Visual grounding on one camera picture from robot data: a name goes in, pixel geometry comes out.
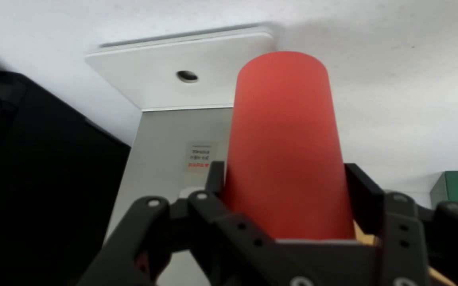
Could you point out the white and silver coffeemaker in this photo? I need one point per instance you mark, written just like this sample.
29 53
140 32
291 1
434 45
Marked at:
161 135

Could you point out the orange cup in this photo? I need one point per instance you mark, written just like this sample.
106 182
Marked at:
284 151

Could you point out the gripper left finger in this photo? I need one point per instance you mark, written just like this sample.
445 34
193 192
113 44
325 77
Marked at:
229 230

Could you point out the black appliance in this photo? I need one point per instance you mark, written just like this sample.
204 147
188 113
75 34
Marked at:
42 178

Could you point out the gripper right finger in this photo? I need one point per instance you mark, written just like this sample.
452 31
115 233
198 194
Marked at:
402 234

